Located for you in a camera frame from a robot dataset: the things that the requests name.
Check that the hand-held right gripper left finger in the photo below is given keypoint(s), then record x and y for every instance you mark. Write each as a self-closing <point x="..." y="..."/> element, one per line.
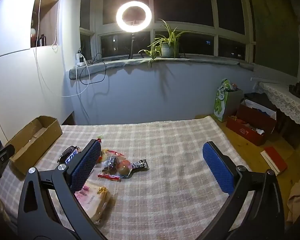
<point x="86" y="165"/>

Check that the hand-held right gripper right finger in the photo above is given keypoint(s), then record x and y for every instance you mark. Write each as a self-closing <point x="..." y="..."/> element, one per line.
<point x="218" y="167"/>

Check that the black chocolate bar packet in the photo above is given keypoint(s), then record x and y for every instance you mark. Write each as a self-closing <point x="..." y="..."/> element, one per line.
<point x="70" y="153"/>

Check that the clear snack bag red ends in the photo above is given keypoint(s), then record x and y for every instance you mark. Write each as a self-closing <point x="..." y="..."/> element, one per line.
<point x="112" y="162"/>

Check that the round pink snack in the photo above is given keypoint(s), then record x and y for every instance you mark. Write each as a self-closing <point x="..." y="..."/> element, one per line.
<point x="125" y="168"/>

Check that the bread slice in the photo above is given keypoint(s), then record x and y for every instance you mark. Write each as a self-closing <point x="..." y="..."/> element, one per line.
<point x="97" y="202"/>

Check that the brown cardboard box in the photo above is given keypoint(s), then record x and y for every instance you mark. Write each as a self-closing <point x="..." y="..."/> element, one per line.
<point x="40" y="137"/>

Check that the black white patterned snack packet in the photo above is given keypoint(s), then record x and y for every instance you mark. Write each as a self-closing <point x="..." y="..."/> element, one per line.
<point x="140" y="165"/>

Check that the flat red box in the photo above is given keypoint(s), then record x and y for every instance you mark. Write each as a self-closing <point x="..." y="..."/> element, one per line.
<point x="275" y="158"/>

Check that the red cardboard box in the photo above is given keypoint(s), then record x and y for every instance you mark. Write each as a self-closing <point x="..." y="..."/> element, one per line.
<point x="255" y="123"/>

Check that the green gift bag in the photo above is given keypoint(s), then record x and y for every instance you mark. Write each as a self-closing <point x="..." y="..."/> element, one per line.
<point x="221" y="102"/>

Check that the lace covered side table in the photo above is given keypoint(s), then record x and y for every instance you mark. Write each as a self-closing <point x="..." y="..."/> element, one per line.
<point x="290" y="100"/>

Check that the dark figurine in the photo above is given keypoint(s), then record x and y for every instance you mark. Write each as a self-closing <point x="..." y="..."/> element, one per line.
<point x="298" y="89"/>

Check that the dark bottle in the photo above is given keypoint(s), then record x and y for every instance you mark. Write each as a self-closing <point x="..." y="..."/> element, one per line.
<point x="41" y="40"/>

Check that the potted spider plant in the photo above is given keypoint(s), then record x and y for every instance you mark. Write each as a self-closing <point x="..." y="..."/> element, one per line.
<point x="167" y="46"/>

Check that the wooden wall shelf niche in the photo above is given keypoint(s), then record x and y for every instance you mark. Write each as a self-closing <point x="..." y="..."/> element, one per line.
<point x="50" y="17"/>

